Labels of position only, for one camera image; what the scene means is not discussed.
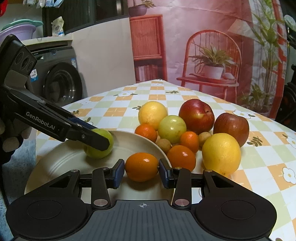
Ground orange mandarin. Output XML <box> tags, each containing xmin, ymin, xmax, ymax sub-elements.
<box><xmin>125</xmin><ymin>153</ymin><xmax>159</xmax><ymax>182</ymax></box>
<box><xmin>166</xmin><ymin>145</ymin><xmax>196</xmax><ymax>172</ymax></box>
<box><xmin>134</xmin><ymin>124</ymin><xmax>158</xmax><ymax>143</ymax></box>
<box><xmin>180</xmin><ymin>131</ymin><xmax>200</xmax><ymax>154</ymax></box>

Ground white plastic bag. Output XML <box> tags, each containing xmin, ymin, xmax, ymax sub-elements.
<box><xmin>51</xmin><ymin>17</ymin><xmax>65</xmax><ymax>37</ymax></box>

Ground green round fruit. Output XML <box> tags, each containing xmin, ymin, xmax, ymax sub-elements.
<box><xmin>84</xmin><ymin>129</ymin><xmax>114</xmax><ymax>159</ymax></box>
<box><xmin>158</xmin><ymin>115</ymin><xmax>187</xmax><ymax>141</ymax></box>

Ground black exercise bike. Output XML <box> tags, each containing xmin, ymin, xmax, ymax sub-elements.
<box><xmin>275</xmin><ymin>14</ymin><xmax>296</xmax><ymax>128</ymax></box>

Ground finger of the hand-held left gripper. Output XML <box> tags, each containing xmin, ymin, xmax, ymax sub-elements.
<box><xmin>65</xmin><ymin>122</ymin><xmax>110</xmax><ymax>151</ymax></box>
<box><xmin>41</xmin><ymin>101</ymin><xmax>97</xmax><ymax>131</ymax></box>

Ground printed pink backdrop cloth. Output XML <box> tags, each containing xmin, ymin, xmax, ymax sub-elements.
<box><xmin>127</xmin><ymin>0</ymin><xmax>289</xmax><ymax>118</ymax></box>

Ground red apple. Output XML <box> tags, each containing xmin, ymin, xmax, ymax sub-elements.
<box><xmin>213</xmin><ymin>113</ymin><xmax>250</xmax><ymax>148</ymax></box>
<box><xmin>179</xmin><ymin>99</ymin><xmax>215</xmax><ymax>135</ymax></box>

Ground grey washing machine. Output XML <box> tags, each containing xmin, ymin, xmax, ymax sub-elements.
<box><xmin>21</xmin><ymin>38</ymin><xmax>89</xmax><ymax>110</ymax></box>

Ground dark window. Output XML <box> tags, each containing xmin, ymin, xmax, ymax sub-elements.
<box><xmin>42</xmin><ymin>0</ymin><xmax>130</xmax><ymax>35</ymax></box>

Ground grey blue floor mat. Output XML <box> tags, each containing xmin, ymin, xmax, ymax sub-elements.
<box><xmin>0</xmin><ymin>139</ymin><xmax>37</xmax><ymax>209</ymax></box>

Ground purple plastic basin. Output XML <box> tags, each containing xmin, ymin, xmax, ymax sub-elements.
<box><xmin>0</xmin><ymin>23</ymin><xmax>37</xmax><ymax>44</ymax></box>

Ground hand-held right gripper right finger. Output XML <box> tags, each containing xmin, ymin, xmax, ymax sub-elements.
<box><xmin>159</xmin><ymin>159</ymin><xmax>234</xmax><ymax>209</ymax></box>

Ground beige round plate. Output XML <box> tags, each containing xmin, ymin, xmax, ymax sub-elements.
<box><xmin>24</xmin><ymin>130</ymin><xmax>173</xmax><ymax>207</ymax></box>

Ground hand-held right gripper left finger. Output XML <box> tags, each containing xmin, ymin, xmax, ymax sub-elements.
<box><xmin>47</xmin><ymin>159</ymin><xmax>125</xmax><ymax>209</ymax></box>

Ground yellow lemon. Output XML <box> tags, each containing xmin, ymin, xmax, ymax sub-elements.
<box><xmin>138</xmin><ymin>101</ymin><xmax>168</xmax><ymax>131</ymax></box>
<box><xmin>202</xmin><ymin>133</ymin><xmax>241</xmax><ymax>176</ymax></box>

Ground teal plastic basin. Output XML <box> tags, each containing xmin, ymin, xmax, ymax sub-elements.
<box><xmin>1</xmin><ymin>20</ymin><xmax>44</xmax><ymax>30</ymax></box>

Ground person's left hand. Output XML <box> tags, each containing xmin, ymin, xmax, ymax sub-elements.
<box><xmin>0</xmin><ymin>117</ymin><xmax>32</xmax><ymax>166</ymax></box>

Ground hanging white blue cloths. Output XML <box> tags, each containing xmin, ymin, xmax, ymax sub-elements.
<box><xmin>23</xmin><ymin>0</ymin><xmax>67</xmax><ymax>8</ymax></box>

